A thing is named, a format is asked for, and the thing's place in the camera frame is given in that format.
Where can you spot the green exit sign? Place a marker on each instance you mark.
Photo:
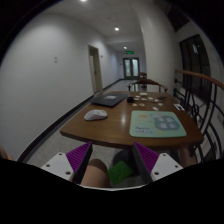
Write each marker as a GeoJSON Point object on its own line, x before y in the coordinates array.
{"type": "Point", "coordinates": [129, 52]}

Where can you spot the green object on floor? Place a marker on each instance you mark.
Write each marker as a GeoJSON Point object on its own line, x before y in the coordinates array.
{"type": "Point", "coordinates": [119, 172]}

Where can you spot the wooden chair behind table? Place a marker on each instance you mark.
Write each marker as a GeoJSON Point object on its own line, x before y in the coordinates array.
{"type": "Point", "coordinates": [146, 82]}

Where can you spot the beige side door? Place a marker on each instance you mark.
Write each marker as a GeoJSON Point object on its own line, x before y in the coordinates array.
{"type": "Point", "coordinates": [95, 69]}

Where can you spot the double glass door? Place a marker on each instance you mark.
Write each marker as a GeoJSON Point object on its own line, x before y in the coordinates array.
{"type": "Point", "coordinates": [131, 68]}

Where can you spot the green mouse pad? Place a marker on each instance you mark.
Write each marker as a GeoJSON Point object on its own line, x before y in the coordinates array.
{"type": "Point", "coordinates": [155, 124]}

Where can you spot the dark framed window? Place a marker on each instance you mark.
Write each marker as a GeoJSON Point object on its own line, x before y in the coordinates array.
{"type": "Point", "coordinates": [195, 59]}

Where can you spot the person's knee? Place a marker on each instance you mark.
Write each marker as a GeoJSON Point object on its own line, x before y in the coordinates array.
{"type": "Point", "coordinates": [96, 175]}

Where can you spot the dark closed laptop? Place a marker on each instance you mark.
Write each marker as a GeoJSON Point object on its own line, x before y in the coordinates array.
{"type": "Point", "coordinates": [109, 100]}

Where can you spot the small black box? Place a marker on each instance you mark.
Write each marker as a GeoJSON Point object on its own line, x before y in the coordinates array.
{"type": "Point", "coordinates": [130, 100]}

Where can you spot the curved wooden stair railing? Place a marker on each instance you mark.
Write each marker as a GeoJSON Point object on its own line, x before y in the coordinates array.
{"type": "Point", "coordinates": [208, 116]}

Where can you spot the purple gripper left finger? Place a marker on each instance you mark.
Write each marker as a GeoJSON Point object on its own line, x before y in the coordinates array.
{"type": "Point", "coordinates": [70, 166]}

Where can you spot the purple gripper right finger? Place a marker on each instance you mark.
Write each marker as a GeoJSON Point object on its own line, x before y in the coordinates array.
{"type": "Point", "coordinates": [153, 166]}

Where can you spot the white computer mouse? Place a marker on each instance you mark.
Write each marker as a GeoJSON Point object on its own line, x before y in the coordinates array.
{"type": "Point", "coordinates": [93, 115]}

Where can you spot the brown wooden table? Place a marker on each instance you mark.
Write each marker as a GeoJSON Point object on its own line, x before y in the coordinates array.
{"type": "Point", "coordinates": [114, 130]}

